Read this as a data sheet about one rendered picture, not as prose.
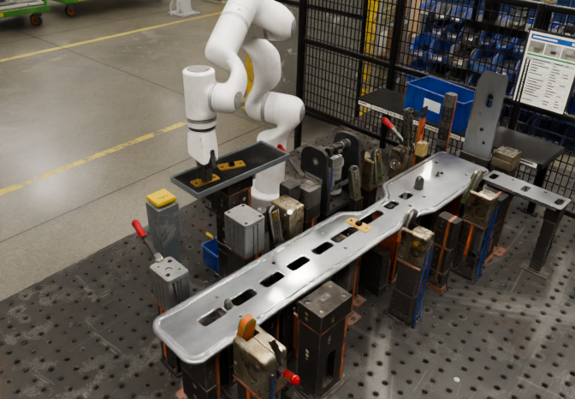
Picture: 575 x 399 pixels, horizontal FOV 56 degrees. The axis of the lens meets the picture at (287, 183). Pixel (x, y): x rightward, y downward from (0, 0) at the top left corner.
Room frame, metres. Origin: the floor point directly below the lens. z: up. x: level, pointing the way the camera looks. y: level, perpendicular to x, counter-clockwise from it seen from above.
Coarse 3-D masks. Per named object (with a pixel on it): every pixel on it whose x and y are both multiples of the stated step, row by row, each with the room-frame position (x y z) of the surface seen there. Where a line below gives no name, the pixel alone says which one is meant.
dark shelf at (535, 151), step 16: (368, 96) 2.44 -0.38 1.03; (384, 96) 2.44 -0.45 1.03; (400, 96) 2.45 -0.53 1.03; (384, 112) 2.29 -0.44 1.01; (400, 112) 2.25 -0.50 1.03; (432, 128) 2.12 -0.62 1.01; (480, 128) 2.10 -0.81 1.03; (496, 144) 1.95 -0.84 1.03; (512, 144) 1.95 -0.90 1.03; (528, 144) 1.96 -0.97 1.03; (544, 144) 1.96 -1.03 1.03; (528, 160) 1.82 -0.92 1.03; (544, 160) 1.82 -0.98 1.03
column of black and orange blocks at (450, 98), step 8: (448, 96) 2.04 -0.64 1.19; (456, 96) 2.05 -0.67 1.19; (448, 104) 2.04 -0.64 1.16; (448, 112) 2.04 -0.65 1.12; (440, 120) 2.06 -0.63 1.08; (448, 120) 2.03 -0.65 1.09; (440, 128) 2.06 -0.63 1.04; (448, 128) 2.04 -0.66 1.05; (440, 136) 2.05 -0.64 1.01; (448, 136) 2.05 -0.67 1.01; (440, 144) 2.04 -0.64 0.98
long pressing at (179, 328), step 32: (448, 160) 1.85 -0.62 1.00; (384, 192) 1.60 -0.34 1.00; (416, 192) 1.61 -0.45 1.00; (448, 192) 1.61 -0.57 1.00; (320, 224) 1.38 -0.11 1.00; (384, 224) 1.40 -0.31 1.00; (288, 256) 1.22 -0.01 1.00; (320, 256) 1.23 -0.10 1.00; (352, 256) 1.24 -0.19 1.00; (224, 288) 1.08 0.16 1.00; (256, 288) 1.09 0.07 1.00; (288, 288) 1.09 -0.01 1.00; (160, 320) 0.95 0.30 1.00; (192, 320) 0.96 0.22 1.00; (224, 320) 0.96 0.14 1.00; (192, 352) 0.86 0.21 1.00
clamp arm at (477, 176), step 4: (476, 172) 1.56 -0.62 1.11; (480, 172) 1.55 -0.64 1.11; (472, 176) 1.56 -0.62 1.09; (476, 176) 1.55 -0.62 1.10; (480, 176) 1.56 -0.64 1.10; (472, 180) 1.56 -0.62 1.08; (476, 180) 1.55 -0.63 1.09; (480, 180) 1.57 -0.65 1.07; (468, 184) 1.57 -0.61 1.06; (472, 184) 1.56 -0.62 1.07; (476, 184) 1.56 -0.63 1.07; (468, 188) 1.57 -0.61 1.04; (472, 188) 1.56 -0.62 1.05; (476, 188) 1.58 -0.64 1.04; (468, 192) 1.56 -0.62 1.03; (464, 196) 1.57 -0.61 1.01; (460, 200) 1.58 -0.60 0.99; (464, 200) 1.57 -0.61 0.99
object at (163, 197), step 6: (156, 192) 1.29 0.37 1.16; (162, 192) 1.30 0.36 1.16; (168, 192) 1.30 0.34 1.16; (150, 198) 1.26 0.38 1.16; (156, 198) 1.26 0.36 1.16; (162, 198) 1.26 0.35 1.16; (168, 198) 1.26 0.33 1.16; (174, 198) 1.27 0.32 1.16; (156, 204) 1.24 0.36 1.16; (162, 204) 1.24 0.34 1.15
